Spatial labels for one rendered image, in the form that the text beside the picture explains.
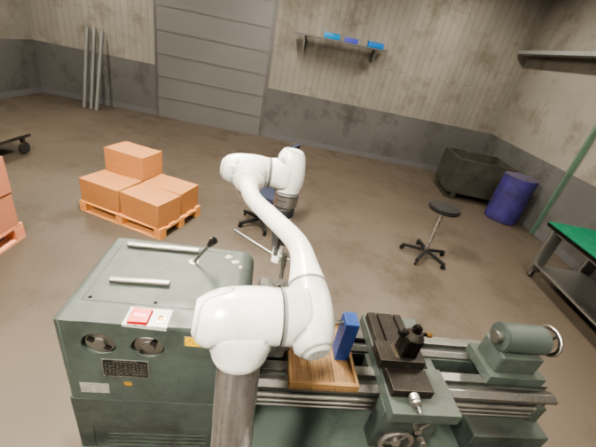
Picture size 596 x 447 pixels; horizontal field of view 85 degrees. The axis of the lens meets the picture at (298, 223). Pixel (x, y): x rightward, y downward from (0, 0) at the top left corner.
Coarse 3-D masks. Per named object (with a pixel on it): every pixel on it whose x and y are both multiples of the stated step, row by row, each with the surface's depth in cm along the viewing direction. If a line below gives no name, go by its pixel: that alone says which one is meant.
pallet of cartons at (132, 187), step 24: (120, 144) 386; (120, 168) 375; (144, 168) 368; (96, 192) 354; (120, 192) 344; (144, 192) 350; (168, 192) 360; (192, 192) 385; (120, 216) 355; (144, 216) 345; (168, 216) 351
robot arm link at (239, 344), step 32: (224, 288) 73; (256, 288) 73; (192, 320) 68; (224, 320) 66; (256, 320) 67; (224, 352) 68; (256, 352) 69; (224, 384) 72; (256, 384) 75; (224, 416) 73
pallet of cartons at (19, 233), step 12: (0, 156) 272; (0, 168) 273; (0, 180) 276; (0, 192) 278; (0, 204) 281; (12, 204) 294; (0, 216) 283; (12, 216) 296; (0, 228) 286; (12, 228) 298; (12, 240) 304; (0, 252) 288
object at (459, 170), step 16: (448, 160) 657; (464, 160) 603; (480, 160) 685; (496, 160) 680; (448, 176) 638; (464, 176) 617; (480, 176) 614; (496, 176) 610; (448, 192) 649; (464, 192) 632; (480, 192) 628
